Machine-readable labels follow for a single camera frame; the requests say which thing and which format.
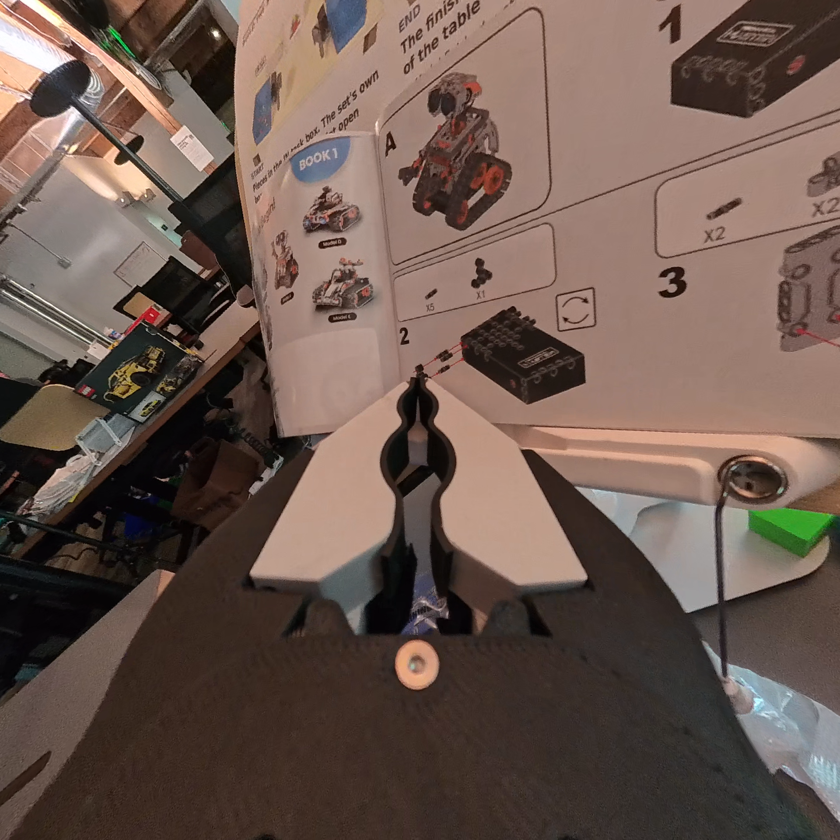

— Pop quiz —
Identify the white-tipped metal rod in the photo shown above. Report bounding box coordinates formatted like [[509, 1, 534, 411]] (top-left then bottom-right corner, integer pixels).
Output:
[[714, 458, 788, 715]]

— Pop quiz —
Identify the green foam block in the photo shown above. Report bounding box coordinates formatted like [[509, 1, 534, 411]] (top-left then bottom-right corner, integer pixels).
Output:
[[748, 508, 837, 559]]

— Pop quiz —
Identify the brown cardboard box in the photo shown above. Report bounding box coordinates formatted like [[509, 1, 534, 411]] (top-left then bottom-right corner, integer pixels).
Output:
[[172, 438, 260, 529]]

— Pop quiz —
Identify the black mesh office chair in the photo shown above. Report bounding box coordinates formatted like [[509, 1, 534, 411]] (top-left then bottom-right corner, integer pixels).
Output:
[[167, 152, 247, 290]]

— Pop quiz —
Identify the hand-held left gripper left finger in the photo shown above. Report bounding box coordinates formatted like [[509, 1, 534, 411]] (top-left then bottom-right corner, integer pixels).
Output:
[[248, 379, 421, 634]]

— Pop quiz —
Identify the black floor lamp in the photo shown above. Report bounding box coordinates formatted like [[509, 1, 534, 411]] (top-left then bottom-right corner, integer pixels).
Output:
[[29, 62, 186, 204]]

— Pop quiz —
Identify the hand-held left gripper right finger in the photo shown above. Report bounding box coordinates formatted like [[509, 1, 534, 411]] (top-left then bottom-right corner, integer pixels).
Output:
[[417, 379, 589, 632]]

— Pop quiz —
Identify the instruction booklet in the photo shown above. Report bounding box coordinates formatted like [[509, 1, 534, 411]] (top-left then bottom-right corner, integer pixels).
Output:
[[252, 0, 840, 439]]

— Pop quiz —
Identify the crinkled bag of orange gears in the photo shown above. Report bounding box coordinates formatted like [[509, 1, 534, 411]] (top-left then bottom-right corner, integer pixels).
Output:
[[408, 571, 840, 808]]

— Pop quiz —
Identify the white paper sign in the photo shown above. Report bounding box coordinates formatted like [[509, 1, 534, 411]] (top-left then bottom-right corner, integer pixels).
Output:
[[178, 128, 214, 172]]

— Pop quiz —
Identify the yellow car picture box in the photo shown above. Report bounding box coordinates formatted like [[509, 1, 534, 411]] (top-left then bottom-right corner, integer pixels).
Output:
[[75, 322, 201, 422]]

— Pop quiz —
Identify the grey desk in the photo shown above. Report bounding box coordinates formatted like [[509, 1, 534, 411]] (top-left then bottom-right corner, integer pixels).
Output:
[[0, 558, 840, 840]]

